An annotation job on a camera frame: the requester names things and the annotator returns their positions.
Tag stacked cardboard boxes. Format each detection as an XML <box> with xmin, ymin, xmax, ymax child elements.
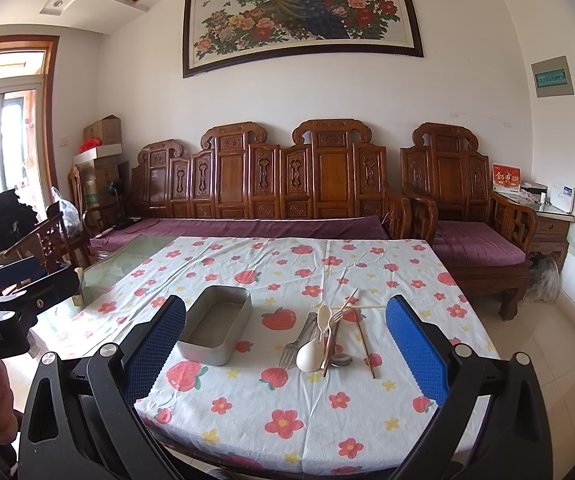
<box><xmin>68</xmin><ymin>115</ymin><xmax>124</xmax><ymax>234</ymax></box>

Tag window with wooden frame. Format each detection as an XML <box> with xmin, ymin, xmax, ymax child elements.
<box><xmin>0</xmin><ymin>35</ymin><xmax>58</xmax><ymax>217</ymax></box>

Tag dark brown wooden chopstick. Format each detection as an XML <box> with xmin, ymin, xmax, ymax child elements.
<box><xmin>353</xmin><ymin>308</ymin><xmax>376</xmax><ymax>379</ymax></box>

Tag white plastic bag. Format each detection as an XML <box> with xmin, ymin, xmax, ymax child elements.
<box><xmin>525</xmin><ymin>256</ymin><xmax>561</xmax><ymax>302</ymax></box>

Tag purple armchair cushion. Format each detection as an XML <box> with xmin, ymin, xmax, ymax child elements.
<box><xmin>433</xmin><ymin>221</ymin><xmax>526</xmax><ymax>268</ymax></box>

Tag grey green wall panel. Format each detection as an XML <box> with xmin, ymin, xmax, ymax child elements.
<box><xmin>531</xmin><ymin>55</ymin><xmax>574</xmax><ymax>98</ymax></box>

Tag light bamboo chopstick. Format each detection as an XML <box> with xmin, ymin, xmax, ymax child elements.
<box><xmin>310</xmin><ymin>304</ymin><xmax>386</xmax><ymax>312</ymax></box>
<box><xmin>342</xmin><ymin>287</ymin><xmax>358</xmax><ymax>310</ymax></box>

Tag smiley face metal spoon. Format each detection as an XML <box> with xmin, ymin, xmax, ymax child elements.
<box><xmin>329</xmin><ymin>327</ymin><xmax>353</xmax><ymax>367</ymax></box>

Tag carved wooden armchair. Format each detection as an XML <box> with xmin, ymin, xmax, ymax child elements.
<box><xmin>400</xmin><ymin>122</ymin><xmax>537</xmax><ymax>321</ymax></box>

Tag cream plastic spoon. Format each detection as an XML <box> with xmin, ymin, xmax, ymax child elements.
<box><xmin>317</xmin><ymin>304</ymin><xmax>332</xmax><ymax>340</ymax></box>

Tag rectangular metal tray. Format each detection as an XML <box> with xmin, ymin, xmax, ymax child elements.
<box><xmin>178</xmin><ymin>285</ymin><xmax>252</xmax><ymax>366</ymax></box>

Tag metal fork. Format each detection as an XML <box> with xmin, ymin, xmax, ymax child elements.
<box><xmin>278</xmin><ymin>312</ymin><xmax>317</xmax><ymax>370</ymax></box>

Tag cream plastic fork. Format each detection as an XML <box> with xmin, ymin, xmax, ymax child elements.
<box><xmin>321</xmin><ymin>309</ymin><xmax>345</xmax><ymax>374</ymax></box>

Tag wooden side table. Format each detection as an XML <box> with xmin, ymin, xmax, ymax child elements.
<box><xmin>528</xmin><ymin>203</ymin><xmax>575</xmax><ymax>271</ymax></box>

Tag white router box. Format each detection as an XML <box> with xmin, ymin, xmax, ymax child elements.
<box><xmin>550</xmin><ymin>183</ymin><xmax>575</xmax><ymax>214</ymax></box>

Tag large cream rice spoon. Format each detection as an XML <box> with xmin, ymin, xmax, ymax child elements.
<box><xmin>296</xmin><ymin>328</ymin><xmax>325</xmax><ymax>373</ymax></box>

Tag framed peacock flower painting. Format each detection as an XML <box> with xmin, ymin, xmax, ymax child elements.
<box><xmin>182</xmin><ymin>0</ymin><xmax>423</xmax><ymax>77</ymax></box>

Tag red greeting card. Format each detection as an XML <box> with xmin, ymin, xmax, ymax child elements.
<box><xmin>491</xmin><ymin>162</ymin><xmax>522</xmax><ymax>195</ymax></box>

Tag person's left hand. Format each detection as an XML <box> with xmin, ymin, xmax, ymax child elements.
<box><xmin>0</xmin><ymin>361</ymin><xmax>19</xmax><ymax>445</ymax></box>

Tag dark wooden dining chair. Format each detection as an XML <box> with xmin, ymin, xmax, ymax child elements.
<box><xmin>0</xmin><ymin>204</ymin><xmax>92</xmax><ymax>271</ymax></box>

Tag long carved wooden sofa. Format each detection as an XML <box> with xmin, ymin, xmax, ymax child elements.
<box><xmin>128</xmin><ymin>118</ymin><xmax>412</xmax><ymax>238</ymax></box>

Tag floral strawberry tablecloth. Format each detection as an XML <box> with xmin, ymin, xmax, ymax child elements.
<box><xmin>29</xmin><ymin>235</ymin><xmax>500</xmax><ymax>476</ymax></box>

